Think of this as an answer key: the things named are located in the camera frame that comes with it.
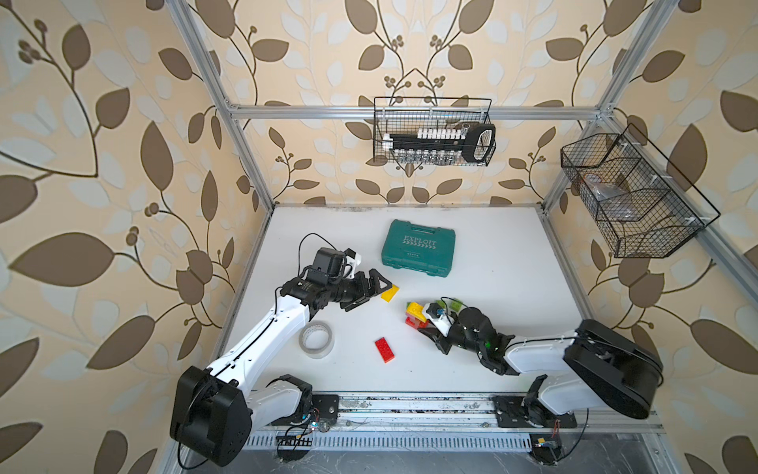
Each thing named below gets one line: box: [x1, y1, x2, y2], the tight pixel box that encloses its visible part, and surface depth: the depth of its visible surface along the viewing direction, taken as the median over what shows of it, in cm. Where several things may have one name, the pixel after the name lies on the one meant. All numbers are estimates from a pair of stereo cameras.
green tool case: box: [380, 219, 456, 278], surface depth 104 cm
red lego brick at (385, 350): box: [375, 336, 395, 364], surface depth 85 cm
